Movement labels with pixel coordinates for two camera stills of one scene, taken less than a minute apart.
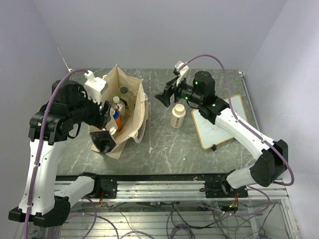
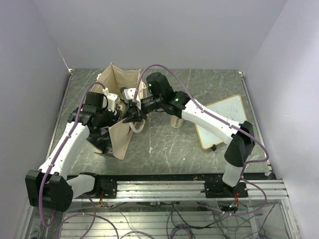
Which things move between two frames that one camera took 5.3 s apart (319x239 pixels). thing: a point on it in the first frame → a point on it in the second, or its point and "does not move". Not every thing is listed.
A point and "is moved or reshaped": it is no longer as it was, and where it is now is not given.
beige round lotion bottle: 177,117 does not move
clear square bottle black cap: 123,90 does not move
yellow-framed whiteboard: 208,133 does not move
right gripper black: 171,88 → 137,115
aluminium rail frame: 186,191 does not move
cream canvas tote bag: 138,106 is moved or reshaped
